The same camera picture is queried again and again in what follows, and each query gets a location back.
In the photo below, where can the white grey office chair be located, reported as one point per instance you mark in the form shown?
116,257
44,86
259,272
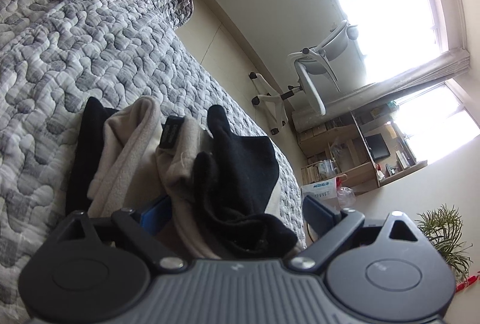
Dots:
309,61

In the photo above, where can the grey checked quilted bedcover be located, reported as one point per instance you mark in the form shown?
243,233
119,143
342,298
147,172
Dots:
55,54

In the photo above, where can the wooden desk shelf unit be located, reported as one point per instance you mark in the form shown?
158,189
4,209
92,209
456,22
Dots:
338,147

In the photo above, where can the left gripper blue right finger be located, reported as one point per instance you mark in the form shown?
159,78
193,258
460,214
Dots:
320,216

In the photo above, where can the black laptop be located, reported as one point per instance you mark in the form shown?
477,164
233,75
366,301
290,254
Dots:
377,147

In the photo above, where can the cream black raglan sweatshirt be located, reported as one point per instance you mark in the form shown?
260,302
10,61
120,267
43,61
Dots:
224,188

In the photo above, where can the green potted plant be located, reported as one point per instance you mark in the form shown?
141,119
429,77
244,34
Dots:
443,227

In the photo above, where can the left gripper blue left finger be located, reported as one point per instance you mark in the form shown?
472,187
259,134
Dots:
155,215

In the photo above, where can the right grey curtain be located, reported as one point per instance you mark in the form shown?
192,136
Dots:
448,65

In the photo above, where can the white blue paper bag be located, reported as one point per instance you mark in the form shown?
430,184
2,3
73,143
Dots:
324,191

